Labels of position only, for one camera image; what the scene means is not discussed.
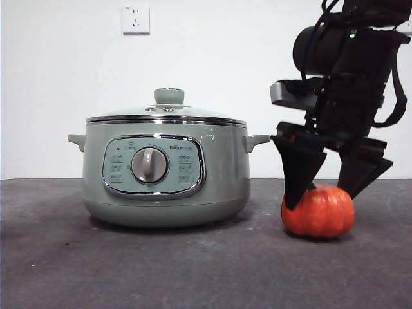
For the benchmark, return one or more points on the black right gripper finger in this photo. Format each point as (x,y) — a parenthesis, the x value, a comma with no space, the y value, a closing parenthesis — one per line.
(360,174)
(297,170)

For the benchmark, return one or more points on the pale green electric pot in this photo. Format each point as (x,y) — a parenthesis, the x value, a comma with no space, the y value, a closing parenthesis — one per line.
(225,177)

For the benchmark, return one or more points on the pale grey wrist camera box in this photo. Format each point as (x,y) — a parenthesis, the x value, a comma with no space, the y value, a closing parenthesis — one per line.
(291,95)

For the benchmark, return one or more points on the orange toy pumpkin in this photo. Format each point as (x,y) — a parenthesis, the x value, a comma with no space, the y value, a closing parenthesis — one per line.
(322,214)

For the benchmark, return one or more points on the glass lid with green knob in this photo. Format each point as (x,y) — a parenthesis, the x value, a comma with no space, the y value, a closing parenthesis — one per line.
(169,96)

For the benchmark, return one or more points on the white wall socket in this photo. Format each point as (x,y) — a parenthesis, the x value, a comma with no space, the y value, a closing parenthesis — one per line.
(408,28)
(136,19)

